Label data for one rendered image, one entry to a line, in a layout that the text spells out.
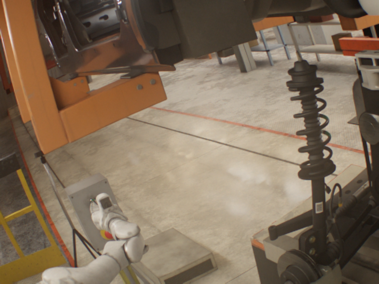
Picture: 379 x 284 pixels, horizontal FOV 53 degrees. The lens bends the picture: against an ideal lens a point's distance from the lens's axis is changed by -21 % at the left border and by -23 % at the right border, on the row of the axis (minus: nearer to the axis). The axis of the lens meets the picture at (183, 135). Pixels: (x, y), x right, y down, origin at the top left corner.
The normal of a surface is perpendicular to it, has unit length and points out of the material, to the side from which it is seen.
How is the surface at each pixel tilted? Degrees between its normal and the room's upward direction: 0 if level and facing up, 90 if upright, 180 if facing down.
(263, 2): 133
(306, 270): 90
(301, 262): 90
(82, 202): 90
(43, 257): 90
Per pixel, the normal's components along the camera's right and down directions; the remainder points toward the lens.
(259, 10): 0.52, 0.72
